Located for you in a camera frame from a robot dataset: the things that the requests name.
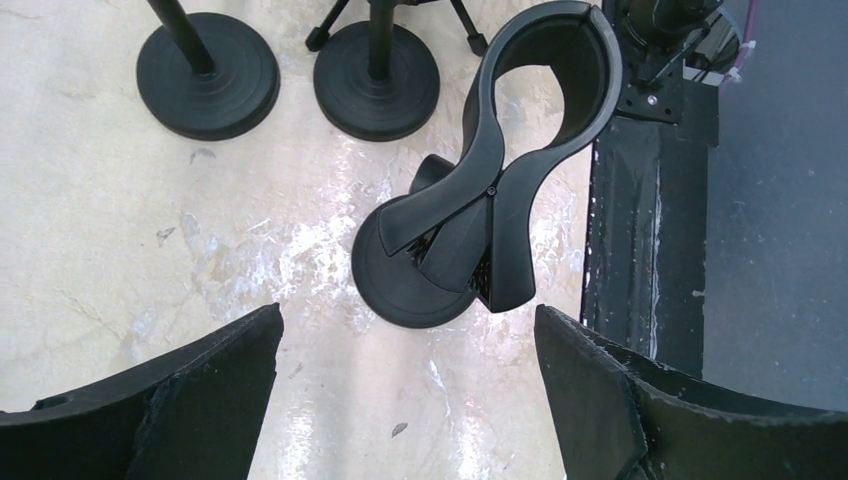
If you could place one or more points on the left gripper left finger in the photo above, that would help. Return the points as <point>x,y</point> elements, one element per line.
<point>193,413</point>

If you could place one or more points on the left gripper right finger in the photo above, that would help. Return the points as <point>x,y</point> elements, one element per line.
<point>620,415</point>

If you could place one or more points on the black clip round base stand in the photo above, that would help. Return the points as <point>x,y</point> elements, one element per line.
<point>206,76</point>

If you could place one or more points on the black shock mount round stand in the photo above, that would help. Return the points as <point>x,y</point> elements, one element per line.
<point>373,80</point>

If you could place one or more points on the black tripod shock mount stand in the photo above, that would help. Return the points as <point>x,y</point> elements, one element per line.
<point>464,26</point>

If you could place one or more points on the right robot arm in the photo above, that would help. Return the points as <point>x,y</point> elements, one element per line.
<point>657,37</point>

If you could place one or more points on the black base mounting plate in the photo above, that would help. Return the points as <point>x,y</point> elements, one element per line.
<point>644,269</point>

